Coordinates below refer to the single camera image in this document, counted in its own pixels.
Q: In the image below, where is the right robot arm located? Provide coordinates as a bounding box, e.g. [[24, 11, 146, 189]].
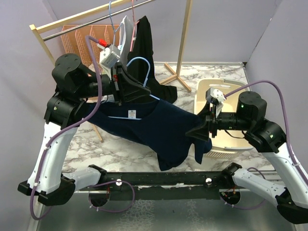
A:
[[186, 91, 308, 224]]

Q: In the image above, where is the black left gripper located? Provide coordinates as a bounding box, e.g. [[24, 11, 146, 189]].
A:
[[76, 61, 151, 104]]

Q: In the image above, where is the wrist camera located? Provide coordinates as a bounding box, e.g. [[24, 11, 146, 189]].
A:
[[205, 88, 226, 105], [99, 44, 120, 71]]

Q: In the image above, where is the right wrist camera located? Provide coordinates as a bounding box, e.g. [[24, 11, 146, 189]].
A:
[[205, 88, 226, 105]]

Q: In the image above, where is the black t shirt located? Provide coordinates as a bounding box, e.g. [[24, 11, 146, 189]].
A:
[[127, 16, 178, 103]]

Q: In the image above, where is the pink clothes hanger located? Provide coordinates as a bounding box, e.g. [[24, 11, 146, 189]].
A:
[[129, 0, 139, 51]]

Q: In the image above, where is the navy blue t shirt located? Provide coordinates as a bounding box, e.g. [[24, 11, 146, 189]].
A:
[[88, 99, 212, 171]]

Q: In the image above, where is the wooden clothes rack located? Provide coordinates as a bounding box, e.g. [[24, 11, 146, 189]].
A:
[[29, 0, 193, 142]]

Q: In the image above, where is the cream laundry basket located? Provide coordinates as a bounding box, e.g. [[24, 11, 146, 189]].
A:
[[193, 78, 253, 159]]

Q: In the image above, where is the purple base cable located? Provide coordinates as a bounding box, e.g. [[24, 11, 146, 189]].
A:
[[223, 167, 268, 210], [88, 179, 137, 214]]

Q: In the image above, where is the white t shirt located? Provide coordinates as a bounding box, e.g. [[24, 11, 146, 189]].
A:
[[118, 16, 133, 67]]

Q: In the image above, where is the light blue clothes hanger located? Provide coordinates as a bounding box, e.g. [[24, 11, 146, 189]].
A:
[[107, 56, 161, 120]]

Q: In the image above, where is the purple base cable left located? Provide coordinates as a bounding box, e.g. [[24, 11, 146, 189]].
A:
[[88, 179, 137, 214]]

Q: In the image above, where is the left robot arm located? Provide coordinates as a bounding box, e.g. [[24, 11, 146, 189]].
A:
[[18, 53, 151, 206]]

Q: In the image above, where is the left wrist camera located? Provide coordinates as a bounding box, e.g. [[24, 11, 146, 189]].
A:
[[99, 44, 120, 71]]

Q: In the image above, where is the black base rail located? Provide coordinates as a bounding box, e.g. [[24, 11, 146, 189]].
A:
[[90, 171, 235, 201]]

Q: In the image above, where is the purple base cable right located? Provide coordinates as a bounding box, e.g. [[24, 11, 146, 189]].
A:
[[223, 167, 268, 210]]

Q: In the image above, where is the pink plastic organizer basket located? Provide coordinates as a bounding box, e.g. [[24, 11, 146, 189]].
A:
[[61, 25, 120, 68]]

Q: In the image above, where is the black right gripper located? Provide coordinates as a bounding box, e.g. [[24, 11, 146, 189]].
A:
[[185, 101, 251, 140]]

